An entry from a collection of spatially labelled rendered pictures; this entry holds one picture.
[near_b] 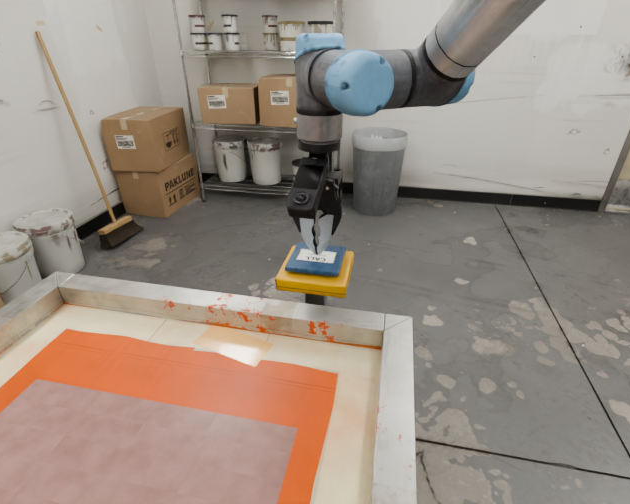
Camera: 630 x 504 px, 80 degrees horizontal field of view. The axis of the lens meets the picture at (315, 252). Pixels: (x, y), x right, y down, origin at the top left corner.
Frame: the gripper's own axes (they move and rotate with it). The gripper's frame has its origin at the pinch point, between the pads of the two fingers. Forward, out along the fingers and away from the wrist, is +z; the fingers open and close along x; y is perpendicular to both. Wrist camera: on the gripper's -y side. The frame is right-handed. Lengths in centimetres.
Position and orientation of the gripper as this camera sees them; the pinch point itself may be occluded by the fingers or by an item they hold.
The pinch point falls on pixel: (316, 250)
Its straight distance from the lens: 71.0
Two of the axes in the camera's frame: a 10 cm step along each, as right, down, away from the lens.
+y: 2.0, -4.8, 8.5
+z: 0.0, 8.7, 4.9
